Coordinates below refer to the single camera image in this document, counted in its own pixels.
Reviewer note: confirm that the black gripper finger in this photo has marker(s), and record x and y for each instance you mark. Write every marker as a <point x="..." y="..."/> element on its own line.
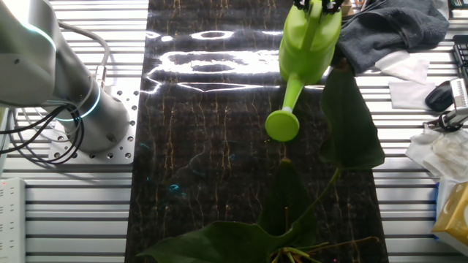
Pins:
<point x="302" y="4"/>
<point x="331" y="5"/>

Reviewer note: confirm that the lime green watering can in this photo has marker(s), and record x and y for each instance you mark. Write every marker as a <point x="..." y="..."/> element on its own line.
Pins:
<point x="307" y="51"/>

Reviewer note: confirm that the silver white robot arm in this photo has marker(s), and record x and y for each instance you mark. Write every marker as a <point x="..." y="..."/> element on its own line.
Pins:
<point x="55" y="73"/>

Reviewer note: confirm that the green leafy plant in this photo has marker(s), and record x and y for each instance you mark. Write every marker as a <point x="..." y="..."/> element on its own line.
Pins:
<point x="351" y="128"/>

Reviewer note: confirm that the grey terry towel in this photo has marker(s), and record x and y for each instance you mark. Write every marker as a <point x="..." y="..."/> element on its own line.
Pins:
<point x="395" y="29"/>

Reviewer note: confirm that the flat white paper napkin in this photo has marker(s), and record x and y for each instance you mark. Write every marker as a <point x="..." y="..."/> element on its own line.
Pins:
<point x="409" y="95"/>
<point x="406" y="67"/>

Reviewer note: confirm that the black keyboard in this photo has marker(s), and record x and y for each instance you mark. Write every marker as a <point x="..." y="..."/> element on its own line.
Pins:
<point x="461" y="55"/>

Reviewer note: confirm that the black computer mouse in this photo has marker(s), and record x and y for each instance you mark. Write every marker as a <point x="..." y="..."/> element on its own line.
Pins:
<point x="438" y="98"/>

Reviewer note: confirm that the black marble mat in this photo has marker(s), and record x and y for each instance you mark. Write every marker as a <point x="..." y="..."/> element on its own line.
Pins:
<point x="204" y="146"/>

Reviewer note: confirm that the crumpled white tissue pile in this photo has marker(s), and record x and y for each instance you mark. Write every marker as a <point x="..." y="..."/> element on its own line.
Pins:
<point x="438" y="153"/>

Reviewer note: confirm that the blue white packet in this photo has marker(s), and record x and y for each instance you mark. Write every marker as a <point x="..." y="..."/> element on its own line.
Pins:
<point x="444" y="190"/>

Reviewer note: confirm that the gold tissue box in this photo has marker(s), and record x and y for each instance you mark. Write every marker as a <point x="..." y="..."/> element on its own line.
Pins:
<point x="455" y="215"/>

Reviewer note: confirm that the white power strip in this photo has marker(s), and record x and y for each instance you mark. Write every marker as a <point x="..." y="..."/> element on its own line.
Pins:
<point x="11" y="219"/>

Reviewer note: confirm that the silver depth camera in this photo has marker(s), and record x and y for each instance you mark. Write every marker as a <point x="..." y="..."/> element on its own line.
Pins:
<point x="460" y="96"/>

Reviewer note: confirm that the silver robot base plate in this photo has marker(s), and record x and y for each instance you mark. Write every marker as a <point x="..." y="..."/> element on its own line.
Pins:
<point x="124" y="146"/>

